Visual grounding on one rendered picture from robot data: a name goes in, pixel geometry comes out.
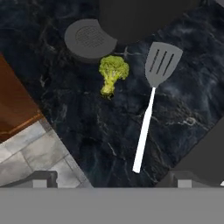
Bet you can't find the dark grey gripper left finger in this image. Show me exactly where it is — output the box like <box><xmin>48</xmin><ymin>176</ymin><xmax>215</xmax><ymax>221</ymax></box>
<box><xmin>0</xmin><ymin>170</ymin><xmax>59</xmax><ymax>189</ymax></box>

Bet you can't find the dark grey round ridged disc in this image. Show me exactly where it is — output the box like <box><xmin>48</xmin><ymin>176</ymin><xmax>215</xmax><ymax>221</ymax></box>
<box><xmin>64</xmin><ymin>18</ymin><xmax>118</xmax><ymax>64</ymax></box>

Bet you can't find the brown wooden cupboard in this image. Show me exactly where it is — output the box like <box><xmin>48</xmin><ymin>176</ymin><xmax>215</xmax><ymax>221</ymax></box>
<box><xmin>0</xmin><ymin>53</ymin><xmax>46</xmax><ymax>144</ymax></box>

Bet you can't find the grey spatula with white handle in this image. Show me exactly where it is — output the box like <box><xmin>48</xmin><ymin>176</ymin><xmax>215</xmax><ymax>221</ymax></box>
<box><xmin>131</xmin><ymin>41</ymin><xmax>184</xmax><ymax>174</ymax></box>

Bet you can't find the green broccoli floret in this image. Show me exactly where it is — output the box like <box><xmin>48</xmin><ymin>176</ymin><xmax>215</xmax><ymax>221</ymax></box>
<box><xmin>98</xmin><ymin>55</ymin><xmax>130</xmax><ymax>99</ymax></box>

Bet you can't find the black cooking pot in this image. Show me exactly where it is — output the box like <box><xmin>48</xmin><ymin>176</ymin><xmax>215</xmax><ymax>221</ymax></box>
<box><xmin>97</xmin><ymin>0</ymin><xmax>203</xmax><ymax>46</ymax></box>

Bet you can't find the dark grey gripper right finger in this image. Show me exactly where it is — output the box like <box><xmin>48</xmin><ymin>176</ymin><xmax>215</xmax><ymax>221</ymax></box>
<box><xmin>166</xmin><ymin>170</ymin><xmax>224</xmax><ymax>189</ymax></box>

